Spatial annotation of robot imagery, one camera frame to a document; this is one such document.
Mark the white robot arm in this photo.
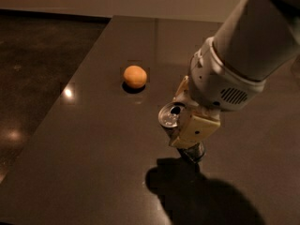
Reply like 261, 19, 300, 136
170, 0, 300, 149

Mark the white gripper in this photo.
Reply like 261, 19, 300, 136
170, 37, 265, 149

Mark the orange fruit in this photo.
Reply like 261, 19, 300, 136
123, 66, 147, 89

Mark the dark redbull can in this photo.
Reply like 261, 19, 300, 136
157, 102, 205, 163

